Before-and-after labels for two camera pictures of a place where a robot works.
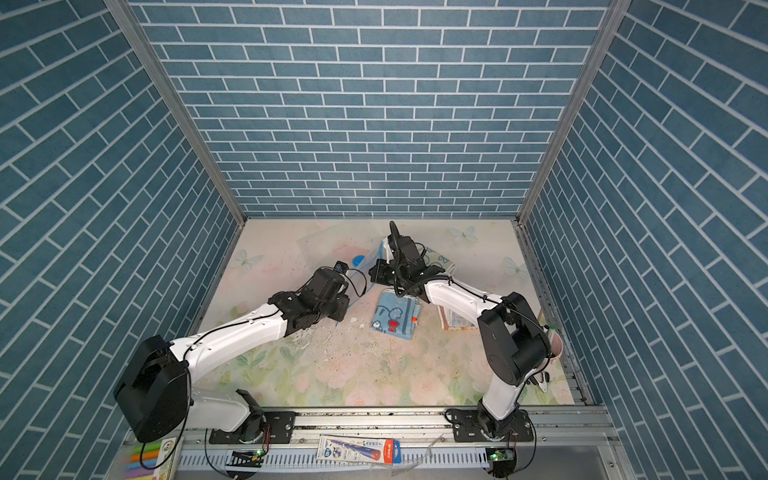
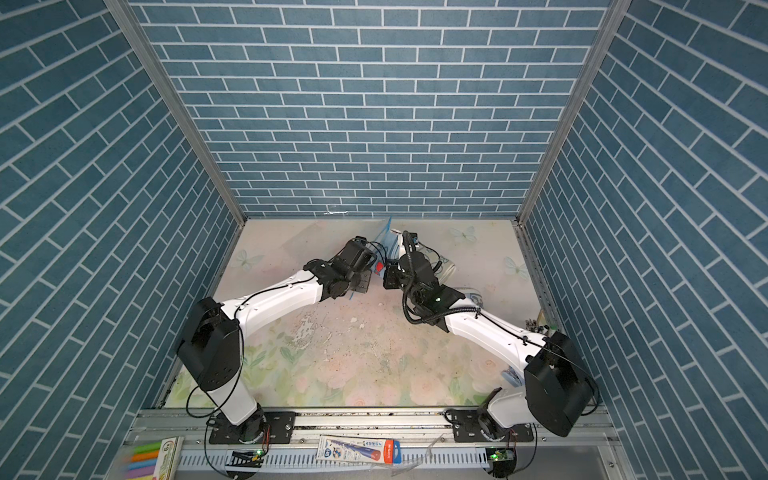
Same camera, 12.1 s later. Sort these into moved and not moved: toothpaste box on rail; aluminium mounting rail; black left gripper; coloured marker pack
Moved: black left gripper
Not moved: coloured marker pack; toothpaste box on rail; aluminium mounting rail
